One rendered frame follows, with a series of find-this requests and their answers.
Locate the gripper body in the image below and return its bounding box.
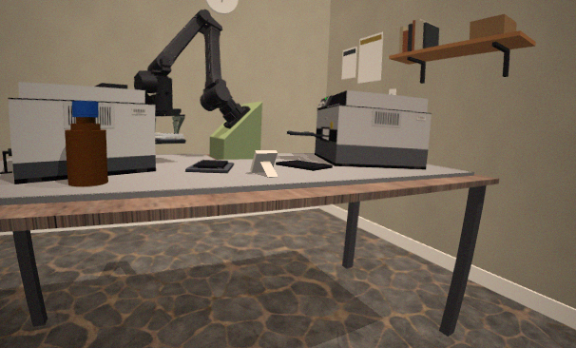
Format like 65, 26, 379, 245
155, 93, 185, 116

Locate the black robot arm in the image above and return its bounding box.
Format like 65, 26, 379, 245
134, 10, 250, 128

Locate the white multiwell plate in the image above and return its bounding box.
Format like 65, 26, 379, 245
155, 133, 184, 139

